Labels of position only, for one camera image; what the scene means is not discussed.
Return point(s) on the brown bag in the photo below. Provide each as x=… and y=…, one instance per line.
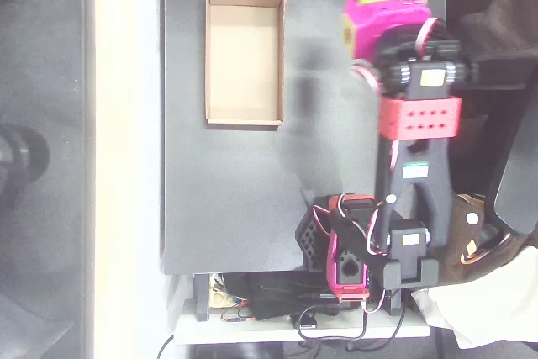
x=462, y=241

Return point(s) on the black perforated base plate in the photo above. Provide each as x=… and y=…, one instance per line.
x=311, y=241

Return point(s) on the black chair back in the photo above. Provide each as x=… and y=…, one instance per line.
x=517, y=174

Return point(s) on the yellow square gripper mount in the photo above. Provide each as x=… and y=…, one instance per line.
x=348, y=33

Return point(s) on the open cardboard box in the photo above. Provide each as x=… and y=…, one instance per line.
x=244, y=60

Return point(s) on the small wooden plate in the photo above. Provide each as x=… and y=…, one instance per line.
x=220, y=298

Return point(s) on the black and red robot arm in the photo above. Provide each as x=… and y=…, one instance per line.
x=420, y=191

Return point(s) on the black power adapter bundle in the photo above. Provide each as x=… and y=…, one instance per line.
x=273, y=298

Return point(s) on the white shelf board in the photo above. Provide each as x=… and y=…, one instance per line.
x=252, y=331

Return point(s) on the black plug connector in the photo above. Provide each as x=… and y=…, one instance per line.
x=306, y=321

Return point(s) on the white cloth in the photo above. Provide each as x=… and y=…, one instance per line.
x=483, y=313

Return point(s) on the dark brown garment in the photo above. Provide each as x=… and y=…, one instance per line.
x=504, y=10

